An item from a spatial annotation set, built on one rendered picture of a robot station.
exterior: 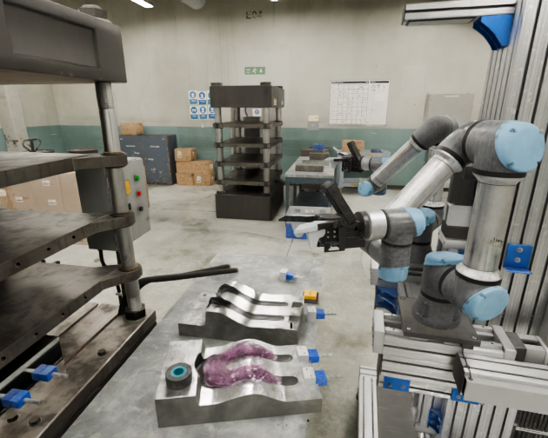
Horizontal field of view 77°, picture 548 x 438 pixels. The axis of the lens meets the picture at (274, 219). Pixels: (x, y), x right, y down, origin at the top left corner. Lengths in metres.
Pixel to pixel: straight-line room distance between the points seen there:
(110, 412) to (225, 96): 4.57
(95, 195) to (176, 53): 7.04
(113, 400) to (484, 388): 1.15
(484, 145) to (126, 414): 1.28
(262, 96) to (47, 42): 4.12
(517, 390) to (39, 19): 1.71
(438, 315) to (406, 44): 6.98
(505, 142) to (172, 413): 1.15
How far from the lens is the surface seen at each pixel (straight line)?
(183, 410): 1.20
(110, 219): 1.53
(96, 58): 1.44
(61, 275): 1.73
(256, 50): 8.01
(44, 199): 5.38
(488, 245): 1.06
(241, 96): 5.27
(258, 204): 5.41
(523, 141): 1.00
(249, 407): 1.19
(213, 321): 1.48
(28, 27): 1.25
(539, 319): 1.57
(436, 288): 1.20
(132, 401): 1.35
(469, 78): 8.10
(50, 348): 1.45
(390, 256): 0.92
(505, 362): 1.37
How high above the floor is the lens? 1.71
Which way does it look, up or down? 18 degrees down
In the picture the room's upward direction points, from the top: straight up
